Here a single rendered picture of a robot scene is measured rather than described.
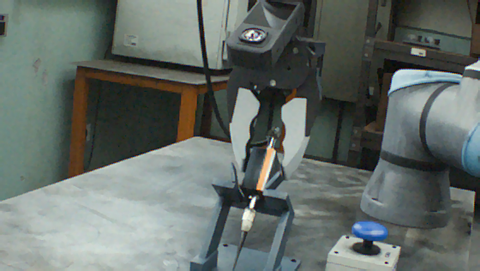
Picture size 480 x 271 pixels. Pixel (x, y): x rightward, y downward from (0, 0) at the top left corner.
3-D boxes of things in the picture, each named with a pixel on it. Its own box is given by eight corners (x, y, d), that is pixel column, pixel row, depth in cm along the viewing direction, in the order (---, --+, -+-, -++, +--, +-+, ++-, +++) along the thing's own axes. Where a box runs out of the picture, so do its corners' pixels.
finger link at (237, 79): (261, 131, 72) (285, 55, 70) (256, 133, 70) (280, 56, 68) (222, 116, 73) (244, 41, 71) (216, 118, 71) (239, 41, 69)
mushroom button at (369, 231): (376, 276, 67) (386, 233, 66) (341, 268, 69) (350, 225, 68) (382, 264, 71) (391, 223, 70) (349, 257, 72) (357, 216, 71)
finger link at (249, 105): (257, 164, 77) (281, 89, 75) (242, 174, 71) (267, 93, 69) (233, 154, 78) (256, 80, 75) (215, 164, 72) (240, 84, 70)
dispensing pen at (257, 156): (214, 261, 65) (260, 116, 71) (224, 272, 69) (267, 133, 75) (235, 267, 64) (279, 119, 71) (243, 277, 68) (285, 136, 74)
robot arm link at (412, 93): (421, 145, 107) (433, 66, 105) (472, 165, 95) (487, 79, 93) (365, 143, 102) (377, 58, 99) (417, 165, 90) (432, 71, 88)
